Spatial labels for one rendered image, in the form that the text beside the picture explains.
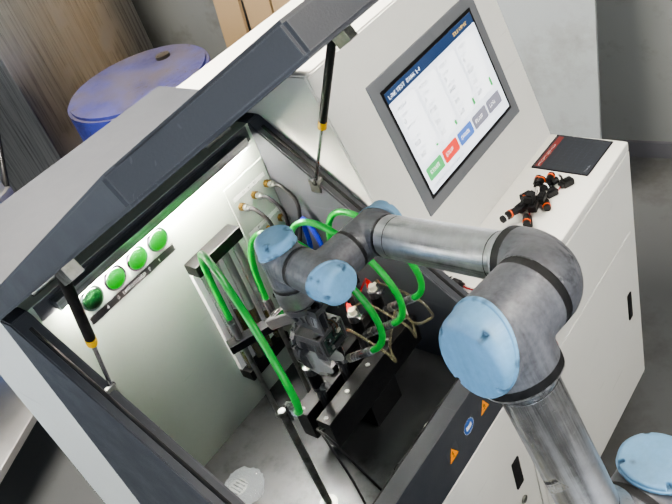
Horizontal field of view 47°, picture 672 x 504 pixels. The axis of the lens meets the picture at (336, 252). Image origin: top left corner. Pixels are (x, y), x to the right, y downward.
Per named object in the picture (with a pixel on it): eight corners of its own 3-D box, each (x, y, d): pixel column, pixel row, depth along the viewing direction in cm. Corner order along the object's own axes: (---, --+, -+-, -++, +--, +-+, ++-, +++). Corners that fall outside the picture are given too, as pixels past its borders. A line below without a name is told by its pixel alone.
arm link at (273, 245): (271, 256, 128) (241, 242, 134) (292, 303, 135) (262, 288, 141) (304, 228, 132) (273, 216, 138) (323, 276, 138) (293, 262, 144)
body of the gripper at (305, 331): (327, 365, 144) (307, 319, 137) (293, 353, 150) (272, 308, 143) (350, 337, 148) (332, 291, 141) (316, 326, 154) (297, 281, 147)
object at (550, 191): (538, 236, 186) (535, 218, 182) (498, 229, 192) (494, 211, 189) (576, 181, 198) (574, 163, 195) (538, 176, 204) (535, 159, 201)
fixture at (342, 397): (349, 468, 168) (329, 424, 159) (314, 452, 174) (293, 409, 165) (428, 358, 186) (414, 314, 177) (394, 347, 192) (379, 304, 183)
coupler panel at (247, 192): (280, 296, 185) (233, 193, 167) (270, 293, 187) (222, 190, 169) (312, 262, 192) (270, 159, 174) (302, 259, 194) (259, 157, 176)
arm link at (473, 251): (605, 211, 100) (363, 185, 138) (558, 262, 95) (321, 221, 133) (626, 281, 105) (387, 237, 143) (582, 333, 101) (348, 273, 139)
